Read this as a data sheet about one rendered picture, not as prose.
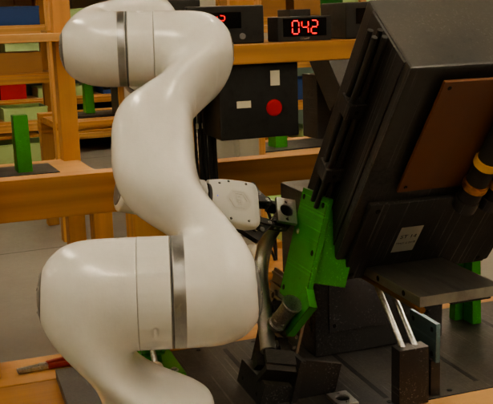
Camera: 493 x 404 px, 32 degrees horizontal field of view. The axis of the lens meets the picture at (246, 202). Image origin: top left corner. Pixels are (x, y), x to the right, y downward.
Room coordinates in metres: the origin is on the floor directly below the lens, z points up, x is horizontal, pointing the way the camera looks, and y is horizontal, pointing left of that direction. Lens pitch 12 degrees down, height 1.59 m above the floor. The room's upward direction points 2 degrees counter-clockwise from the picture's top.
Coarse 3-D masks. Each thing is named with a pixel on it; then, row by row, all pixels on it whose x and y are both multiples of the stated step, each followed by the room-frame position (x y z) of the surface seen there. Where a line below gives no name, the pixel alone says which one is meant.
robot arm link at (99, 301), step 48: (96, 240) 0.88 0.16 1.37; (144, 240) 0.88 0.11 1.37; (48, 288) 0.84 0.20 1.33; (96, 288) 0.83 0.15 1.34; (144, 288) 0.83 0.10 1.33; (48, 336) 0.84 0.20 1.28; (96, 336) 0.82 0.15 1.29; (144, 336) 0.83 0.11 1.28; (96, 384) 0.83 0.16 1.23; (144, 384) 0.85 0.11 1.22; (192, 384) 0.89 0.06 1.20
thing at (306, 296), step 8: (304, 296) 1.50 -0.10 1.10; (312, 296) 1.49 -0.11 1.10; (304, 304) 1.49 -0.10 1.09; (312, 304) 1.48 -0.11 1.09; (304, 312) 1.48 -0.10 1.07; (312, 312) 1.48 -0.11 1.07; (296, 320) 1.50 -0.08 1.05; (304, 320) 1.50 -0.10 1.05; (288, 328) 1.53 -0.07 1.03; (296, 328) 1.51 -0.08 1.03
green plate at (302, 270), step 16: (304, 192) 1.61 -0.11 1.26; (304, 208) 1.60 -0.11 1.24; (320, 208) 1.53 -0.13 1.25; (304, 224) 1.58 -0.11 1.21; (320, 224) 1.52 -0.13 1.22; (304, 240) 1.56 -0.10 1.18; (320, 240) 1.51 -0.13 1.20; (288, 256) 1.61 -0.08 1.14; (304, 256) 1.55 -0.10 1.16; (320, 256) 1.51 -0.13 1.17; (288, 272) 1.59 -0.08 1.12; (304, 272) 1.53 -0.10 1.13; (320, 272) 1.52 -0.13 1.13; (336, 272) 1.53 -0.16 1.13; (288, 288) 1.58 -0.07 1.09; (304, 288) 1.51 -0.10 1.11
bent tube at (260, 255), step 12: (276, 204) 1.62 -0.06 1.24; (288, 204) 1.62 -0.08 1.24; (276, 216) 1.62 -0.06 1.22; (288, 216) 1.60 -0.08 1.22; (264, 240) 1.66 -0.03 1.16; (264, 252) 1.66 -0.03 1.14; (264, 264) 1.65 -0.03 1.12; (264, 276) 1.64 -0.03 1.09; (264, 288) 1.62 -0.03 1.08; (264, 300) 1.60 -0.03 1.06; (264, 312) 1.58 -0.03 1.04; (264, 324) 1.56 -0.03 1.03; (264, 336) 1.54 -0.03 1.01; (264, 348) 1.52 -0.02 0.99; (276, 348) 1.53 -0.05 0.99
